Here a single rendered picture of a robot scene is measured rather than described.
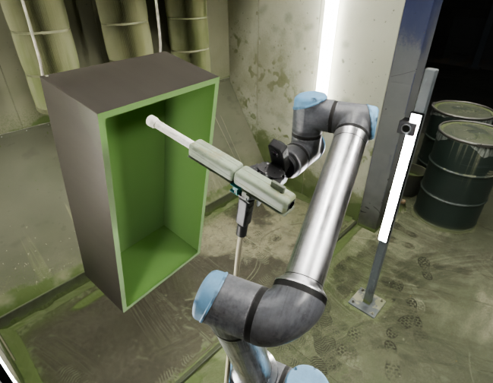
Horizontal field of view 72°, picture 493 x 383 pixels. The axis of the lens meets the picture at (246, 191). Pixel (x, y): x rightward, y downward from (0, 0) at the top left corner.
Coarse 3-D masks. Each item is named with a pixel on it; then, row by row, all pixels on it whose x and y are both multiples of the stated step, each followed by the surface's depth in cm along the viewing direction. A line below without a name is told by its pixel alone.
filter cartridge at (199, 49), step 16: (176, 0) 257; (192, 0) 258; (176, 16) 263; (192, 16) 264; (176, 32) 270; (192, 32) 271; (176, 48) 277; (192, 48) 276; (208, 48) 288; (208, 64) 291
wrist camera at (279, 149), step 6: (270, 144) 85; (276, 144) 85; (282, 144) 85; (270, 150) 86; (276, 150) 85; (282, 150) 84; (270, 156) 90; (276, 156) 87; (282, 156) 86; (288, 156) 89; (276, 162) 91; (282, 162) 89; (288, 162) 91; (288, 168) 94
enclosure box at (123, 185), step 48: (48, 96) 127; (96, 96) 119; (144, 96) 125; (192, 96) 166; (96, 144) 120; (144, 144) 185; (96, 192) 138; (144, 192) 205; (192, 192) 201; (96, 240) 162; (144, 240) 226; (192, 240) 225; (144, 288) 199
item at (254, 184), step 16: (160, 128) 93; (192, 144) 87; (208, 144) 87; (208, 160) 84; (224, 160) 83; (224, 176) 83; (240, 176) 80; (256, 176) 80; (256, 192) 78; (272, 192) 76; (288, 192) 77; (240, 208) 86; (272, 208) 78; (288, 208) 76; (240, 224) 90
